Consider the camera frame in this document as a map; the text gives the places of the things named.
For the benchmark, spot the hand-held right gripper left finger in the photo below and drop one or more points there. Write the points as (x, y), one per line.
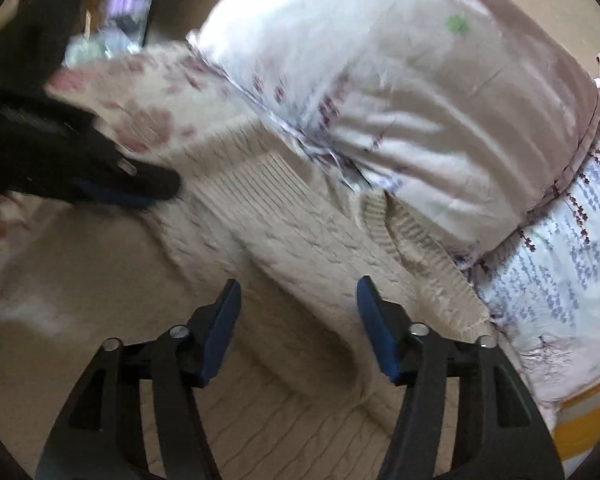
(219, 330)

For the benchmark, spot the white and pink printed pillow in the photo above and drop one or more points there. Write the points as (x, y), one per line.
(395, 105)

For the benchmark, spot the floral printed blanket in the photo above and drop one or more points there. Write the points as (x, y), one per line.
(145, 105)

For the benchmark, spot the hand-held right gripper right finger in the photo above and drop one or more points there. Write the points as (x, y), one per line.
(377, 330)

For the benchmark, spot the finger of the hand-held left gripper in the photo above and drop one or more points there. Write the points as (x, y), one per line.
(130, 187)

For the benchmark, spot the white printed quilt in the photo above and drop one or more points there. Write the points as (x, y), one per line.
(560, 270)

